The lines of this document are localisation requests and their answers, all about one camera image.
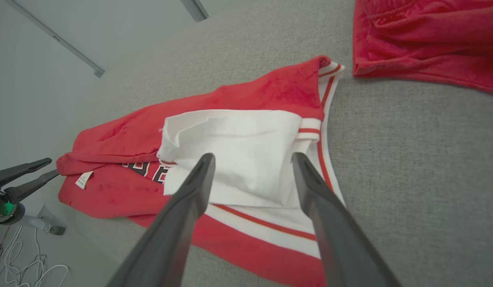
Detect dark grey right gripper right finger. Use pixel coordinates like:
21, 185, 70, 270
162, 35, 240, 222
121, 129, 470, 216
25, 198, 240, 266
290, 151, 402, 287

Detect red shirt with white sleeves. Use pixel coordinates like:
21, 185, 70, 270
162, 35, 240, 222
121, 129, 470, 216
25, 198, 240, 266
56, 55, 346, 287

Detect slanted grey metal post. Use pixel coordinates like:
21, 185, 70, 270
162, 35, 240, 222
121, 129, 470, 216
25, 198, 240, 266
181, 0, 209, 23

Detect red shorts with 23 print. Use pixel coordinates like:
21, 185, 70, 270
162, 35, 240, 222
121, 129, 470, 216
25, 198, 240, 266
352, 0, 493, 94

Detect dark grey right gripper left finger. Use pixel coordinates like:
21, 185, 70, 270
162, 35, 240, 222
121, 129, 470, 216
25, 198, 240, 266
107, 153, 216, 287

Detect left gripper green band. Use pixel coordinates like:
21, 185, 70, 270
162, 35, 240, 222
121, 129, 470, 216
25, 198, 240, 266
0, 158, 60, 226

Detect white floor cable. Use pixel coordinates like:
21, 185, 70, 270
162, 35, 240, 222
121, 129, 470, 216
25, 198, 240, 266
0, 225, 70, 287

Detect thin slanted grey rail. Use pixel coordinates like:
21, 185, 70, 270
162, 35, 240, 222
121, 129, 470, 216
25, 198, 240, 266
6, 0, 106, 79

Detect grey panel support foot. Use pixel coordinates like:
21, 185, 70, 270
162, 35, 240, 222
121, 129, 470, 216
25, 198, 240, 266
22, 205, 67, 236

